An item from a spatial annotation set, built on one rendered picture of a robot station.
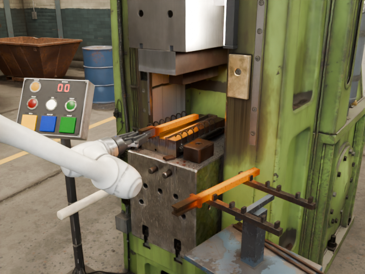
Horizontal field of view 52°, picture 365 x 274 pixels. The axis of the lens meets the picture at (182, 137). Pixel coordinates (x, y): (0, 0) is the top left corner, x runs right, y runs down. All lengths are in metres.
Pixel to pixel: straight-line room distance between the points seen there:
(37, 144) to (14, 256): 1.75
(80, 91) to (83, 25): 8.14
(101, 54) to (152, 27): 4.69
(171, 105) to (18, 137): 1.05
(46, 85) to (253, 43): 1.01
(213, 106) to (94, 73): 4.43
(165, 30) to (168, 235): 0.89
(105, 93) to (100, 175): 5.22
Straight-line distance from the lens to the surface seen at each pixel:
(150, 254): 1.90
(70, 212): 1.86
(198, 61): 1.65
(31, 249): 2.80
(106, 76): 6.29
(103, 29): 9.56
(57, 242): 2.81
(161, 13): 1.54
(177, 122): 1.68
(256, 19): 1.48
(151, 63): 1.59
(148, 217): 1.79
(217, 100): 2.00
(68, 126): 1.82
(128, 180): 1.18
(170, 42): 1.52
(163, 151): 1.65
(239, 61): 1.49
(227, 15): 1.49
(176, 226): 1.69
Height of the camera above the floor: 1.54
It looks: 19 degrees down
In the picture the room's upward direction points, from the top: straight up
